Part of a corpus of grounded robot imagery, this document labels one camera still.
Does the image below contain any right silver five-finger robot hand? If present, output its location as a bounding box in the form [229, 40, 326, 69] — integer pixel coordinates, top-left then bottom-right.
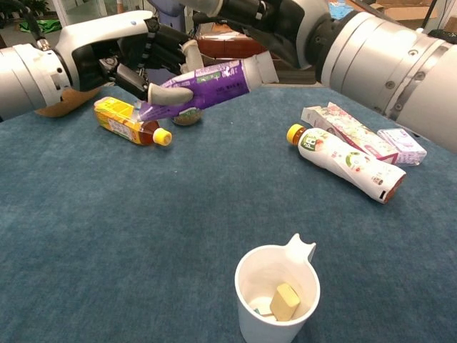
[178, 0, 331, 71]

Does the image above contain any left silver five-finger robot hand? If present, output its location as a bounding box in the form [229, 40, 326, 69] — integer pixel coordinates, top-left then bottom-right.
[55, 9, 204, 106]

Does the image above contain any purple white toothpaste tube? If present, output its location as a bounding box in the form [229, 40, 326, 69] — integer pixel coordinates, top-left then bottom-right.
[137, 53, 280, 122]

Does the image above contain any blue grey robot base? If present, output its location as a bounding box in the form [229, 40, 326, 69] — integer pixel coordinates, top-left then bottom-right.
[146, 0, 201, 40]

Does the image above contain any white drink bottle yellow cap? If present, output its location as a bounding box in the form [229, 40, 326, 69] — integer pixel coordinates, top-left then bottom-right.
[286, 123, 407, 204]

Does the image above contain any green plastic bag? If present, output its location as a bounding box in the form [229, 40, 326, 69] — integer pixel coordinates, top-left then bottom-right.
[17, 19, 61, 35]

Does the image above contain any yellow label tea bottle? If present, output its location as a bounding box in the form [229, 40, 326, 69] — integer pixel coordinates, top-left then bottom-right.
[93, 96, 174, 146]

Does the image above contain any glass jar black lid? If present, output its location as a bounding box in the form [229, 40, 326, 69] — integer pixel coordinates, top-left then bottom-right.
[171, 106, 204, 126]

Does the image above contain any brown cardboard box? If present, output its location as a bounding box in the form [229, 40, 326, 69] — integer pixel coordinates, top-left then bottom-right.
[348, 0, 440, 22]

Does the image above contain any floral print carton box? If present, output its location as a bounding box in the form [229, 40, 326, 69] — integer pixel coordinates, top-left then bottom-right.
[300, 101, 400, 165]

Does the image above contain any small purple white tissue pack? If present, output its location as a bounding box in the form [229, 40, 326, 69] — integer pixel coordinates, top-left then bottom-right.
[377, 128, 428, 167]

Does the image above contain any blue felt table mat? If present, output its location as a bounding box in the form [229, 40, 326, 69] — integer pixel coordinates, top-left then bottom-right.
[0, 85, 457, 343]

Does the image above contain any yellow block in cup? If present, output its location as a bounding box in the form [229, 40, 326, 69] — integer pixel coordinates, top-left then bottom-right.
[269, 283, 301, 321]

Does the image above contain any green binder clip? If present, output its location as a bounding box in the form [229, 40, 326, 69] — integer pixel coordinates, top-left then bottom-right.
[249, 299, 276, 317]

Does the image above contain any white cup with handle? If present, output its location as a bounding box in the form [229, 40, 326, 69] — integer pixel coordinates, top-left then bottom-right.
[234, 233, 321, 343]

